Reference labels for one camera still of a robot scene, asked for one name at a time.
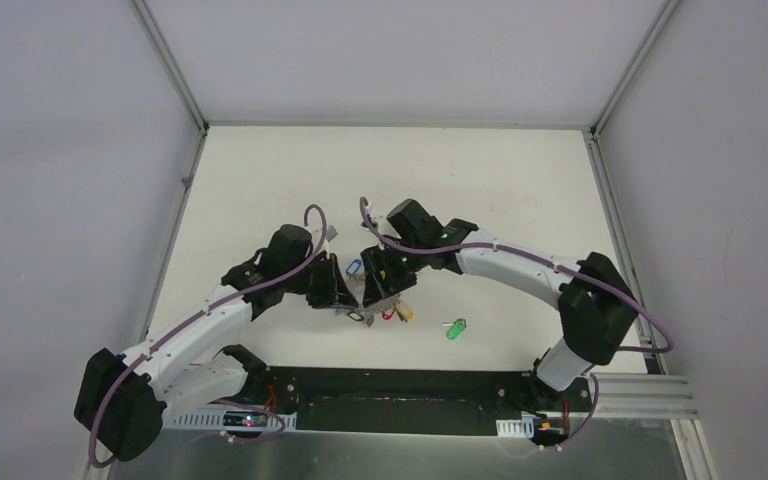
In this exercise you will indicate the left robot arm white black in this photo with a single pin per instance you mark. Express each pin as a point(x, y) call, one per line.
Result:
point(126, 399)

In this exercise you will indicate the electronics board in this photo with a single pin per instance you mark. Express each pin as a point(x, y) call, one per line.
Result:
point(245, 419)
point(551, 432)

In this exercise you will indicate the left electronics board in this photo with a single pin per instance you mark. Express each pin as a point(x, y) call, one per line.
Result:
point(245, 419)

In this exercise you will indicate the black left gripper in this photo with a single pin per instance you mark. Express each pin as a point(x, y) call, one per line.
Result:
point(321, 289)

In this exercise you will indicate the green tagged key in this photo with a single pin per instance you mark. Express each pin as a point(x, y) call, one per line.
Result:
point(454, 328)

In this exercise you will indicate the blue tagged key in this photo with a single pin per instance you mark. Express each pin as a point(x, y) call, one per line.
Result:
point(354, 268)

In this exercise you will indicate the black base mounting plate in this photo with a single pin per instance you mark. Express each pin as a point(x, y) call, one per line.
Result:
point(421, 402)

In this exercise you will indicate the yellow key tag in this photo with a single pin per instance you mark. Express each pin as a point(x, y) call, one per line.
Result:
point(404, 312)

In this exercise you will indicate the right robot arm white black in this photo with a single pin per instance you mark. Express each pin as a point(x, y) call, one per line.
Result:
point(595, 305)

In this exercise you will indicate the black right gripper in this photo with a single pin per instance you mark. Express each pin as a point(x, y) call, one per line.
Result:
point(376, 259)

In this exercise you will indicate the right electronics board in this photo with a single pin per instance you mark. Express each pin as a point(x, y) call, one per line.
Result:
point(551, 432)

